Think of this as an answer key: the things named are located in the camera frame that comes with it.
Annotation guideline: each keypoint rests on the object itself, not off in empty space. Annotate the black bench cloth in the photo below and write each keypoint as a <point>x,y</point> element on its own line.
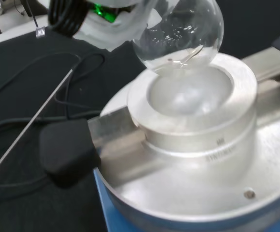
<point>21,212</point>

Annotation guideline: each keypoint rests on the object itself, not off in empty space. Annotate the small clear clip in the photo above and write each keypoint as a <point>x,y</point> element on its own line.
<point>40,32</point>

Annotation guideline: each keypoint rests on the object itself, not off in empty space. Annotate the heater with blue base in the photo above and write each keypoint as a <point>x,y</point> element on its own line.
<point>193,149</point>

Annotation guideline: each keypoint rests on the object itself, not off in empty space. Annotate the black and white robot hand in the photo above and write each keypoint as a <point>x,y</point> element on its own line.
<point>101,26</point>

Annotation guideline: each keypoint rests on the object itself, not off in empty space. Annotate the thin glass rod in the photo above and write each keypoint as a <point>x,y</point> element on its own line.
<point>33,119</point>

